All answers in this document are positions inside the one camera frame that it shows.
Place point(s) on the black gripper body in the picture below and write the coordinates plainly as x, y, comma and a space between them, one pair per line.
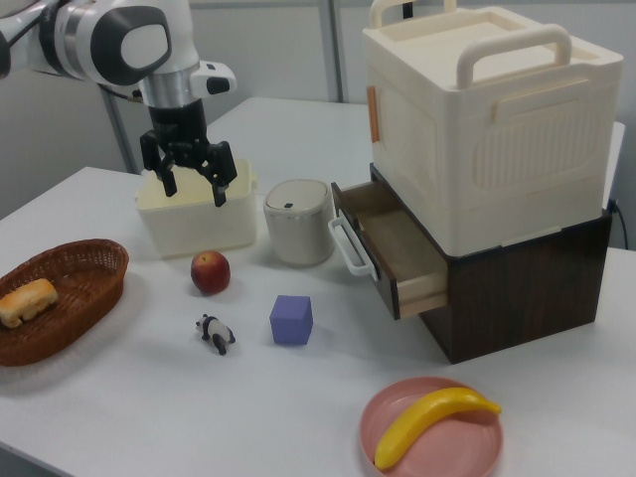
179, 131

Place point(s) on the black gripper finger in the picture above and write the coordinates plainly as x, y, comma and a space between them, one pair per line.
219, 194
169, 181

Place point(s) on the small panda toy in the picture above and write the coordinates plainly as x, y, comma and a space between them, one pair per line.
214, 329

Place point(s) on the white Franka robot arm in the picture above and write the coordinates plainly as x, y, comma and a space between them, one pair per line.
99, 45

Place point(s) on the toy bread loaf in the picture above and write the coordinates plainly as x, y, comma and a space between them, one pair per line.
27, 300

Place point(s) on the yellow toy banana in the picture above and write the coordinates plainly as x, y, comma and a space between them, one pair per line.
427, 417

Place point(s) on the dark wood drawer cabinet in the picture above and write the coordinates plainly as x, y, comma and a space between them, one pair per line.
522, 298

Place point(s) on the cream open plastic bin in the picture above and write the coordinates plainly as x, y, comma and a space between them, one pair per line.
199, 223

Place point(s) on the red apple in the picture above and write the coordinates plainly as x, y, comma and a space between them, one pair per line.
210, 273

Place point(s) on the small cream lidded trash can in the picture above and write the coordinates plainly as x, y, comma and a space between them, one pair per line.
298, 228

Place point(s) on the brown wicker basket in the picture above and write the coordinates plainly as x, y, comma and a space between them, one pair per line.
84, 293

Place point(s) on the purple cube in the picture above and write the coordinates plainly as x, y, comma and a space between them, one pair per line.
290, 323

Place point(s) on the pink plate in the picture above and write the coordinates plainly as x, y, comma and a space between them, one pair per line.
447, 452

